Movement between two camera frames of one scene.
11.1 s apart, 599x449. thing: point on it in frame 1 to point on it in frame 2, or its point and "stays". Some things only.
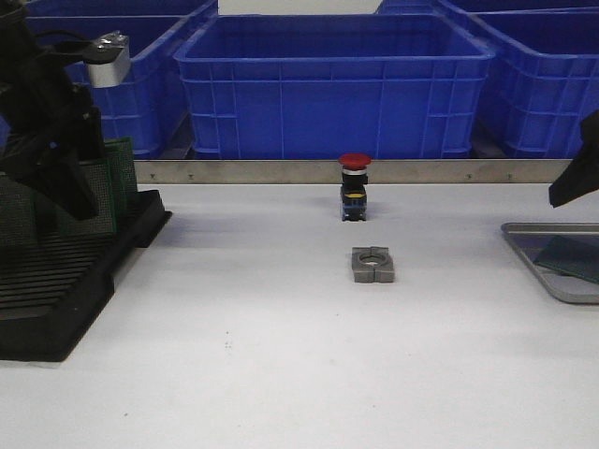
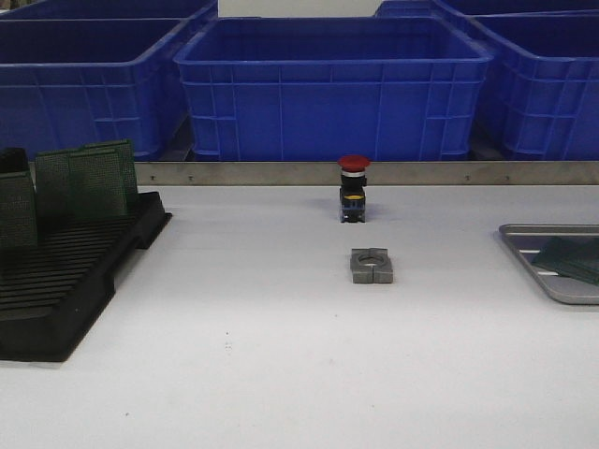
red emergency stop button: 353,188 stays
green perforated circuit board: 102,175 to 576,257
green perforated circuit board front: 571,256 stays
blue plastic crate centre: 333,84 stays
